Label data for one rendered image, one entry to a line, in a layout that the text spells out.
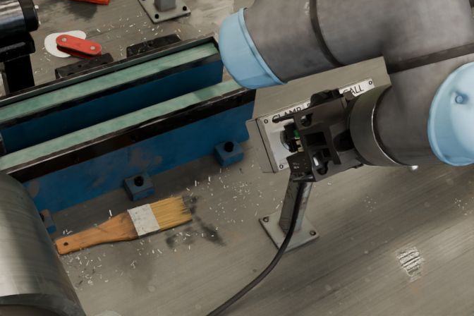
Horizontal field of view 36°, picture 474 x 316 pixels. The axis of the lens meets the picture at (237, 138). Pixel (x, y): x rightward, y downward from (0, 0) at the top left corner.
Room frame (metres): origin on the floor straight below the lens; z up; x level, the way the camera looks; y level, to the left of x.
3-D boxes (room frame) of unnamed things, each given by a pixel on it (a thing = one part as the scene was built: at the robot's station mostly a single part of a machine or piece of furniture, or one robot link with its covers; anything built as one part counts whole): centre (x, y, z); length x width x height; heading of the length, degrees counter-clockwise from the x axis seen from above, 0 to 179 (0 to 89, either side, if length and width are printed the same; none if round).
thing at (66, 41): (0.96, 0.31, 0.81); 0.09 x 0.03 x 0.02; 78
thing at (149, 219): (0.60, 0.15, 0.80); 0.21 x 0.05 x 0.01; 120
